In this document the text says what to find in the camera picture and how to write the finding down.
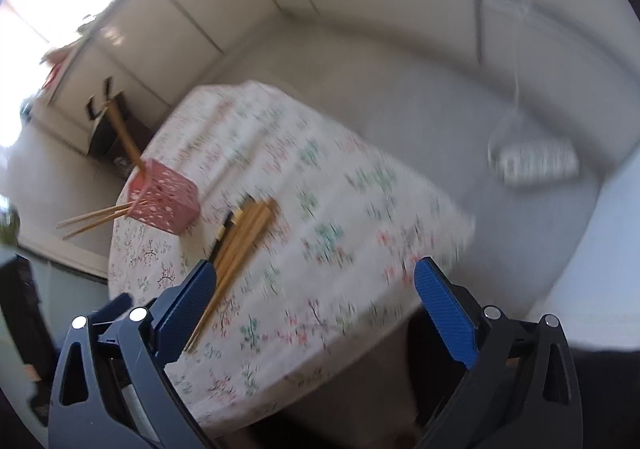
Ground floral tablecloth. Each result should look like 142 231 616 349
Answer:
108 81 475 437

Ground white power strip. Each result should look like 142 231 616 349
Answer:
490 139 580 187

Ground dark brown stool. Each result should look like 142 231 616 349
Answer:
86 92 152 178

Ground white power cable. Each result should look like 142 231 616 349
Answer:
487 0 566 166

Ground black chopstick with gold band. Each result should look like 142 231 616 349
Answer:
208 195 254 265

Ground pink plastic utensil basket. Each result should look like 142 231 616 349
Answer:
127 159 201 235

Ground wooden chopstick poking through basket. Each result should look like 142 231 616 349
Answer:
55 202 134 240

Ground wooden chopstick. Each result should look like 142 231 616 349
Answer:
184 199 277 353
214 200 264 287
214 199 276 284
106 99 146 175

